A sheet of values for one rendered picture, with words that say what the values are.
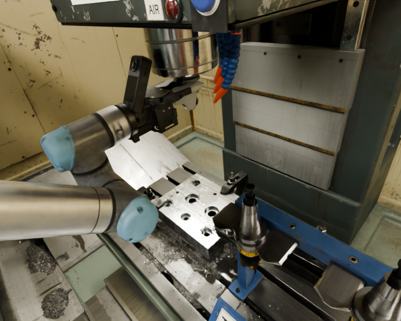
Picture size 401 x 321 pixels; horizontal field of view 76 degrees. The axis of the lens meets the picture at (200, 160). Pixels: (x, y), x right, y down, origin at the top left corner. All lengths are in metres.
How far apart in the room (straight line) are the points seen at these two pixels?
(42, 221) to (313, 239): 0.42
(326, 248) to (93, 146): 0.45
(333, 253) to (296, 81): 0.63
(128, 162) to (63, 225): 1.25
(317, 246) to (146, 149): 1.35
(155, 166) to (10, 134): 0.75
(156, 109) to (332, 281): 0.45
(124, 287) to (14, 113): 0.97
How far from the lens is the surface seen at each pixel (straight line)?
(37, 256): 1.49
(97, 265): 1.35
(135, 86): 0.56
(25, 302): 1.34
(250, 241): 0.50
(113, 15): 0.42
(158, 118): 0.57
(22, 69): 1.53
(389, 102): 0.95
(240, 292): 0.80
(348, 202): 1.15
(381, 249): 1.43
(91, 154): 0.52
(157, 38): 0.57
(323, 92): 0.94
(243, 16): 0.26
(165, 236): 0.95
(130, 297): 1.06
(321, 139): 1.02
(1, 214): 0.38
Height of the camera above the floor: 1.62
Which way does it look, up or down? 34 degrees down
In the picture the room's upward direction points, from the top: 8 degrees counter-clockwise
